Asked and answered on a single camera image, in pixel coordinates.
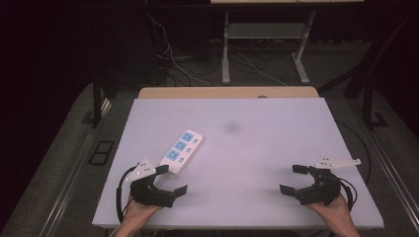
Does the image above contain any white floor cable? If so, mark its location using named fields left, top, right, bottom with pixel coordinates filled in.
left=144, top=12, right=211, bottom=87

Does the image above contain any person's right hand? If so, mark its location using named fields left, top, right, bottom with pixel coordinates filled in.
left=303, top=193, right=356, bottom=227

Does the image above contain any aluminium rail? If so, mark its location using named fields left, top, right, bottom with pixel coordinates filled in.
left=39, top=98, right=113, bottom=237
left=364, top=127, right=419, bottom=225

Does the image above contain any white power strip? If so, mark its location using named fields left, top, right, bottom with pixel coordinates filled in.
left=159, top=128, right=205, bottom=175

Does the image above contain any black metal stand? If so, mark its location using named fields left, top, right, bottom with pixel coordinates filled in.
left=81, top=70, right=115, bottom=129
left=317, top=13, right=419, bottom=130

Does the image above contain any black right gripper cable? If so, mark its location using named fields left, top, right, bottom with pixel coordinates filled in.
left=337, top=177, right=359, bottom=212

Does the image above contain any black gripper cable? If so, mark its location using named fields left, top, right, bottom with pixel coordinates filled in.
left=115, top=165, right=137, bottom=224
left=337, top=177, right=359, bottom=212

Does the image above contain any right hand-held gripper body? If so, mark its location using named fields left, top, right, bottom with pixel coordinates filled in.
left=295, top=154, right=362, bottom=207

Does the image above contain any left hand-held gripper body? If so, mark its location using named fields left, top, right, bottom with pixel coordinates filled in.
left=124, top=157, right=177, bottom=208

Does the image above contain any person's left hand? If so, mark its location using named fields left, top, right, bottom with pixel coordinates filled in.
left=124, top=195, right=165, bottom=229

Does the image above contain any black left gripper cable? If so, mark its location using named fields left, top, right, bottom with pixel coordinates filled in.
left=115, top=165, right=137, bottom=224

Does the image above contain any black floor cable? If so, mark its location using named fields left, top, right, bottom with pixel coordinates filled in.
left=335, top=119, right=373, bottom=186

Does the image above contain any grey metal stand table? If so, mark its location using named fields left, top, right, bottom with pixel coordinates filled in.
left=220, top=10, right=317, bottom=85

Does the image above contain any black rectangular floor frame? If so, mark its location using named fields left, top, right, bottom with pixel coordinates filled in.
left=88, top=140, right=116, bottom=166

